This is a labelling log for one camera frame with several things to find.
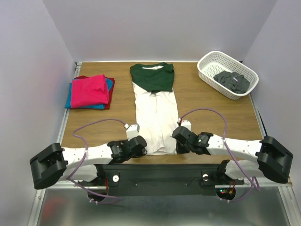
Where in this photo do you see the grey t-shirt in basket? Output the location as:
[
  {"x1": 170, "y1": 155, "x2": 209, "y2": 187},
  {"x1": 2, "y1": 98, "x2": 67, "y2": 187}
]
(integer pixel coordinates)
[{"x1": 214, "y1": 71, "x2": 250, "y2": 94}]

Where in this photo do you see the white perforated laundry basket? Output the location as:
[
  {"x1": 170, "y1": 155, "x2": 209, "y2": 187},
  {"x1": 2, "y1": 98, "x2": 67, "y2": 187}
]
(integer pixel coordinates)
[{"x1": 197, "y1": 51, "x2": 259, "y2": 100}]

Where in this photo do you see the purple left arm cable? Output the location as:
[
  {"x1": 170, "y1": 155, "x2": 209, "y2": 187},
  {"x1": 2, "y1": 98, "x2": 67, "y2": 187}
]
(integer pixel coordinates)
[{"x1": 67, "y1": 119, "x2": 129, "y2": 204}]

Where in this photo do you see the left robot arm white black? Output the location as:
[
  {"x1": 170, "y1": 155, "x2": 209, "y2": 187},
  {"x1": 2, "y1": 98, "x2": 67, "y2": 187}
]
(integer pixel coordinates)
[{"x1": 30, "y1": 136, "x2": 147, "y2": 190}]

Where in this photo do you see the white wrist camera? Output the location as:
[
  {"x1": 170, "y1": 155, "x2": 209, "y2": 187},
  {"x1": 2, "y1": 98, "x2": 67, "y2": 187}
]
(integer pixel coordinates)
[
  {"x1": 124, "y1": 123, "x2": 140, "y2": 140},
  {"x1": 177, "y1": 118, "x2": 191, "y2": 130}
]

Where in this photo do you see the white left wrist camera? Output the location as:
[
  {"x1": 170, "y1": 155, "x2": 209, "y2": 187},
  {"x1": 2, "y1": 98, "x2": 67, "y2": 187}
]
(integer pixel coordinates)
[{"x1": 124, "y1": 123, "x2": 140, "y2": 140}]

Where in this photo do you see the aluminium frame rail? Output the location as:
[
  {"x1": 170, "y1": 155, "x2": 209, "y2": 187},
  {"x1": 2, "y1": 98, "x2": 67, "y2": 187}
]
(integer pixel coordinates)
[{"x1": 28, "y1": 61, "x2": 299, "y2": 226}]

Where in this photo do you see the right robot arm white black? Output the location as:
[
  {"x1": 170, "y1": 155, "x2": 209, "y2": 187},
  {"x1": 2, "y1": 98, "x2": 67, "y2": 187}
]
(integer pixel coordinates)
[{"x1": 172, "y1": 126, "x2": 293, "y2": 184}]

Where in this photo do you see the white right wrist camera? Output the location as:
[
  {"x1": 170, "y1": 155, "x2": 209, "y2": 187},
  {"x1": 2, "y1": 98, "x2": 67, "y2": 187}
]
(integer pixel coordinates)
[{"x1": 177, "y1": 118, "x2": 191, "y2": 130}]

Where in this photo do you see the dark red folded t-shirt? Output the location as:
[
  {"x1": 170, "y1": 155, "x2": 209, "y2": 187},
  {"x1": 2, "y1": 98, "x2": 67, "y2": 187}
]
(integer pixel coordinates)
[{"x1": 80, "y1": 77, "x2": 115, "y2": 110}]

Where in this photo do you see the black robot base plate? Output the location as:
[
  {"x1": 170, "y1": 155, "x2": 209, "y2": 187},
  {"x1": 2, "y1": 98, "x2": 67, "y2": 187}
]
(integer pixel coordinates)
[{"x1": 80, "y1": 164, "x2": 244, "y2": 196}]

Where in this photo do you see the pink folded t-shirt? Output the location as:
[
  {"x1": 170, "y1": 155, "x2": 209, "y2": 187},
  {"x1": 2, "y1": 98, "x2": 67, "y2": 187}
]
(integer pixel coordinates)
[{"x1": 70, "y1": 74, "x2": 109, "y2": 108}]

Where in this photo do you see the white and green t-shirt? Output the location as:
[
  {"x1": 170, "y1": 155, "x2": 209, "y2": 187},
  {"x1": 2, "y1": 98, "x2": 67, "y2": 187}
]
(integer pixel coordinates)
[{"x1": 130, "y1": 62, "x2": 178, "y2": 155}]

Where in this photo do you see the blue folded t-shirt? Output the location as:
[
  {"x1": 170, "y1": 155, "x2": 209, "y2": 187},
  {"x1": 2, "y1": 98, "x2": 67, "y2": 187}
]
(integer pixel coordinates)
[{"x1": 64, "y1": 79, "x2": 113, "y2": 110}]

